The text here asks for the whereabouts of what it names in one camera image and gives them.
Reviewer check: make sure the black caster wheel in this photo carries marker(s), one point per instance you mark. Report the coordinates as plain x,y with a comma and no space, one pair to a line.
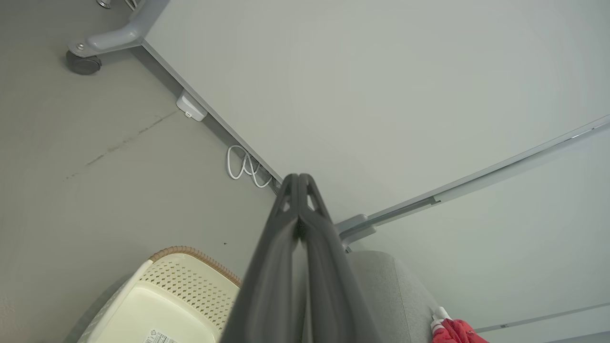
83,63

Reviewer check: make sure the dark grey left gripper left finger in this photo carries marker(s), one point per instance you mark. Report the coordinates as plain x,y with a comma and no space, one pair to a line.
271,286

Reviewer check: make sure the cream plastic laundry basket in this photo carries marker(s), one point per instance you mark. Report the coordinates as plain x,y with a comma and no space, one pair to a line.
167,300

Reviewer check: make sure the red fleece garment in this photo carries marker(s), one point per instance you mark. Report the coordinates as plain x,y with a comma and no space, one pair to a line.
457,332

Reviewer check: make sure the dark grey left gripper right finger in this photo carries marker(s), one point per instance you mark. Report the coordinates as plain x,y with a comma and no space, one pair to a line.
333,295

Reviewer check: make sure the white wall adapter box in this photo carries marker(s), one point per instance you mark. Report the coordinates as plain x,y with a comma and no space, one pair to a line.
191,106

